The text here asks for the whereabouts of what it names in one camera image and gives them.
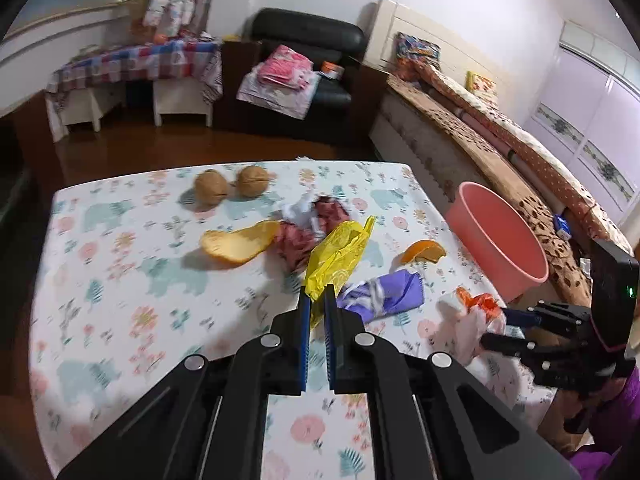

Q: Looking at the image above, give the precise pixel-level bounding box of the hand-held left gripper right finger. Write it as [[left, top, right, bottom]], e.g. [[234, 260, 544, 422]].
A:
[[322, 284, 582, 480]]

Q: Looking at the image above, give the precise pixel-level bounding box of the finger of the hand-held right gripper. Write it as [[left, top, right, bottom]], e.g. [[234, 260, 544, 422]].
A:
[[479, 331, 557, 362], [501, 301, 592, 330]]

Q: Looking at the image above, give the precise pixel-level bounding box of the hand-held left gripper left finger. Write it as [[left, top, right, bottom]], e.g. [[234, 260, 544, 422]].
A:
[[57, 285, 311, 480]]

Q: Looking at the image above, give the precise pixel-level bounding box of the white plastic bag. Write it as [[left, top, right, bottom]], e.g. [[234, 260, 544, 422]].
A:
[[434, 287, 507, 367]]

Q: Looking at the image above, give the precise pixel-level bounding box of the pink trash bin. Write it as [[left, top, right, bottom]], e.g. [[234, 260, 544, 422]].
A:
[[444, 182, 550, 304]]

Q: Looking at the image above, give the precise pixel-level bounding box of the yellow plastic bag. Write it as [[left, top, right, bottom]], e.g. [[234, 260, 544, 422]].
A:
[[304, 214, 376, 332]]

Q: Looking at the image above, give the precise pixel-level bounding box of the person's right forearm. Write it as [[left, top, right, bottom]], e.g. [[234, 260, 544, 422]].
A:
[[562, 357, 640, 480]]

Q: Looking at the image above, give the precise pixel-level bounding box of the purple wrapper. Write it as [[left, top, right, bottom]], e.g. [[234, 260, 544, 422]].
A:
[[335, 268, 426, 324]]

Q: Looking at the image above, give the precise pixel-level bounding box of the blue white packet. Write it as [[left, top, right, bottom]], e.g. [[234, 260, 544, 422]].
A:
[[552, 214, 574, 242]]

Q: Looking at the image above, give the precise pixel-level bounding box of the crumpled red white paper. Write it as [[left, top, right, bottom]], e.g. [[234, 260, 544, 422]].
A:
[[272, 194, 352, 274]]

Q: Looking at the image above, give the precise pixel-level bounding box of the small orange peel wedge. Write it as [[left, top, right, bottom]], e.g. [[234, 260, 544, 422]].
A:
[[399, 239, 448, 265]]

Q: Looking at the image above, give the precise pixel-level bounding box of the large orange peel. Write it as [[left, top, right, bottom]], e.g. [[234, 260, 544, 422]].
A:
[[200, 219, 282, 267]]

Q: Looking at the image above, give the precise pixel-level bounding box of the brown floral bedspread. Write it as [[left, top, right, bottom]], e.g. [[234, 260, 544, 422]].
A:
[[369, 76, 612, 307]]

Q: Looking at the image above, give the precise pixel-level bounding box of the brown round fruit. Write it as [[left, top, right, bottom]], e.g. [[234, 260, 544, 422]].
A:
[[193, 169, 231, 206], [235, 165, 271, 196]]

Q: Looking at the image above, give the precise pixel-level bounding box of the rolled orange floral quilt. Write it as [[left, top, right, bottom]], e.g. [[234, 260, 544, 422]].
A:
[[414, 59, 632, 252]]

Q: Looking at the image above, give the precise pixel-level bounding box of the lilac sliding door wardrobe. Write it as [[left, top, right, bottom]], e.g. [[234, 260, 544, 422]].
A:
[[522, 22, 640, 242]]

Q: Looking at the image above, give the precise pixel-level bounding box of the yellow floral pillow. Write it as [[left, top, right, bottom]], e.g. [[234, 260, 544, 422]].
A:
[[465, 70, 497, 101]]

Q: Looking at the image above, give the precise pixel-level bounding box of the lilac white cloth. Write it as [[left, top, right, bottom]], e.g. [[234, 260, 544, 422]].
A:
[[235, 67, 324, 120]]

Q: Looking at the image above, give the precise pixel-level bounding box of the white side table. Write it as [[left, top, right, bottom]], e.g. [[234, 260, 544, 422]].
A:
[[152, 76, 214, 129], [47, 86, 126, 134]]

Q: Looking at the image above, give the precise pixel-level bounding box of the pink folded blanket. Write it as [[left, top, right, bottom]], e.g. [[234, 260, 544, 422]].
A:
[[257, 44, 314, 91]]

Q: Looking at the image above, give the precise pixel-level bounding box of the colourful printed pillow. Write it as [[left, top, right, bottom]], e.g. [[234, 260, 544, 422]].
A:
[[394, 32, 442, 74]]

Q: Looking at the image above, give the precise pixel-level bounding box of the white bed headboard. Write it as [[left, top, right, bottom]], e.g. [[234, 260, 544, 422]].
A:
[[362, 0, 502, 92]]

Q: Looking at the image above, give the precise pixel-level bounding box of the black armchair with clothes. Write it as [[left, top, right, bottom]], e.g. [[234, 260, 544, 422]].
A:
[[222, 8, 389, 147]]

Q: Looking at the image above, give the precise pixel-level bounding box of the checkered tablecloth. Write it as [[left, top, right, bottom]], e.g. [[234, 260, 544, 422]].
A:
[[44, 36, 224, 107]]

